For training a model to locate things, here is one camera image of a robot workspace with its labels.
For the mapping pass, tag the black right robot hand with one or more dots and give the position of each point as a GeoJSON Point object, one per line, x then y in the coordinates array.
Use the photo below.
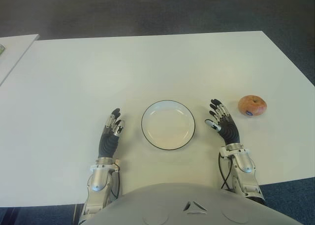
{"type": "Point", "coordinates": [230, 132]}

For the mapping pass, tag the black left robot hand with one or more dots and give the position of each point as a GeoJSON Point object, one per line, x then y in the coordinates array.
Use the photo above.
{"type": "Point", "coordinates": [108, 145]}

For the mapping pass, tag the red yellow apple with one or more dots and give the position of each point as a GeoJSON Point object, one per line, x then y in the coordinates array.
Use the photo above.
{"type": "Point", "coordinates": [252, 105]}

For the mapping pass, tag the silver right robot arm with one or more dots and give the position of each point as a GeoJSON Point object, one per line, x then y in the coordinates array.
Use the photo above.
{"type": "Point", "coordinates": [243, 166]}

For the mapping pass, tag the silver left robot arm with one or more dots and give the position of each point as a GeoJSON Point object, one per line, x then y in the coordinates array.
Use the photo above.
{"type": "Point", "coordinates": [98, 178]}

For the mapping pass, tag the white plate with black rim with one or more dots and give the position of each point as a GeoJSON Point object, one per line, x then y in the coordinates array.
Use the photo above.
{"type": "Point", "coordinates": [168, 126]}

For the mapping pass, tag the grey robot torso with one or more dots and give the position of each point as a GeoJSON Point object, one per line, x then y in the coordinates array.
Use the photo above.
{"type": "Point", "coordinates": [172, 202]}

